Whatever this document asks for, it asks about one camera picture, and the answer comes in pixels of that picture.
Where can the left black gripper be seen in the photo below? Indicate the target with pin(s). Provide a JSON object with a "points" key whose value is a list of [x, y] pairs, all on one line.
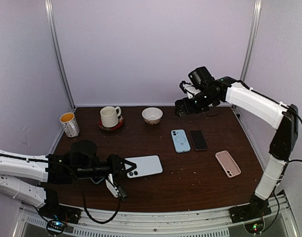
{"points": [[116, 162]]}

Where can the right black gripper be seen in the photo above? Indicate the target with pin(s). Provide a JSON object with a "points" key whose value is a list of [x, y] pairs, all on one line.
{"points": [[178, 104]]}

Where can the white phone from blue case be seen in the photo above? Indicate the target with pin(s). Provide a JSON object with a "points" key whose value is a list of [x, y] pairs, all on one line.
{"points": [[146, 165]]}

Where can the purple phone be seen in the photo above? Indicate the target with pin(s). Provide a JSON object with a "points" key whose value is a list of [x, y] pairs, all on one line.
{"points": [[198, 140]]}

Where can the pink phone case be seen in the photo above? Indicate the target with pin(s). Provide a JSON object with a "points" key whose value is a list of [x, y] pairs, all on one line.
{"points": [[228, 164]]}

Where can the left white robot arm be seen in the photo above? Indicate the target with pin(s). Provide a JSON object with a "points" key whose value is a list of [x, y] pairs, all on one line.
{"points": [[80, 162]]}

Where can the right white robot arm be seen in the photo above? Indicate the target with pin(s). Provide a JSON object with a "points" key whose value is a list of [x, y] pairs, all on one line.
{"points": [[204, 91]]}

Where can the white ceramic bowl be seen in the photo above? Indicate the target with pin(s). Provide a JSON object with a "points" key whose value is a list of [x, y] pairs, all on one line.
{"points": [[152, 115]]}

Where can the red patterned coaster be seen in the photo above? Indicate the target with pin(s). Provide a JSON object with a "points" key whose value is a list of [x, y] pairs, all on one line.
{"points": [[119, 125]]}

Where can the cream ribbed mug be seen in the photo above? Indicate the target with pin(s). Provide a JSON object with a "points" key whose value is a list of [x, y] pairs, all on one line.
{"points": [[109, 116]]}

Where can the white mug orange inside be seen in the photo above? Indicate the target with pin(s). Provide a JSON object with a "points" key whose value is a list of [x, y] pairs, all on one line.
{"points": [[69, 124]]}

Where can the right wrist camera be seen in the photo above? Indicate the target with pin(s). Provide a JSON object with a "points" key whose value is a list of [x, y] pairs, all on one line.
{"points": [[189, 89]]}

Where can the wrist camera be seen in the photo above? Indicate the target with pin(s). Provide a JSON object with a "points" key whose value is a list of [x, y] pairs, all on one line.
{"points": [[189, 89], [116, 190]]}

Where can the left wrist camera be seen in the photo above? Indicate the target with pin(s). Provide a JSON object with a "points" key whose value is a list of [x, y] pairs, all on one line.
{"points": [[116, 190]]}

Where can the right aluminium frame post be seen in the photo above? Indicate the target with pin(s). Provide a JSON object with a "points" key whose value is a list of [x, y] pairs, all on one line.
{"points": [[255, 22]]}

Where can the aluminium frame post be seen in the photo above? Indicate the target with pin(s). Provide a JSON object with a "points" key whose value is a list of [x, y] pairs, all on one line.
{"points": [[57, 52], [255, 22]]}

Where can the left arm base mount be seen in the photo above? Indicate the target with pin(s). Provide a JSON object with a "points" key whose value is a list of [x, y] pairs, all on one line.
{"points": [[58, 216]]}

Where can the front aluminium rail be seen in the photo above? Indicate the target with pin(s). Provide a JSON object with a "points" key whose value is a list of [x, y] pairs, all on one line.
{"points": [[201, 223]]}

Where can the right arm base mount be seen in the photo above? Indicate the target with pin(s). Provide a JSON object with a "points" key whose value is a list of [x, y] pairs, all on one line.
{"points": [[251, 215]]}

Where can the left aluminium frame post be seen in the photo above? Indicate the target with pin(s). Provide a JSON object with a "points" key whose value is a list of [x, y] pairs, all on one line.
{"points": [[57, 52]]}

